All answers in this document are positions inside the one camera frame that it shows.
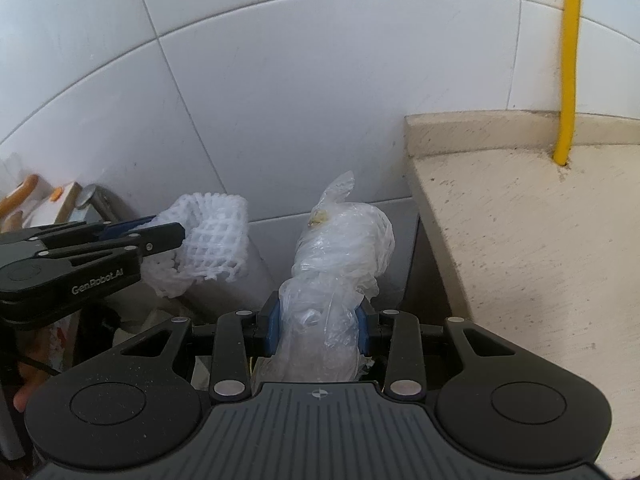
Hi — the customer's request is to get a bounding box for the white foam fruit net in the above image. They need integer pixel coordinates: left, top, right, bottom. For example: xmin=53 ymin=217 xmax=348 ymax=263
xmin=141 ymin=193 xmax=250 ymax=298

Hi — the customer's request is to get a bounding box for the clear plastic bag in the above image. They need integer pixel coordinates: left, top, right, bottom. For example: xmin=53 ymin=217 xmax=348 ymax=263
xmin=253 ymin=171 xmax=395 ymax=387

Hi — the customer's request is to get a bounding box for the yellow gas pipe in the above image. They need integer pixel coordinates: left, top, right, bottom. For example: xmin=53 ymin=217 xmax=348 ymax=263
xmin=552 ymin=0 xmax=582 ymax=167

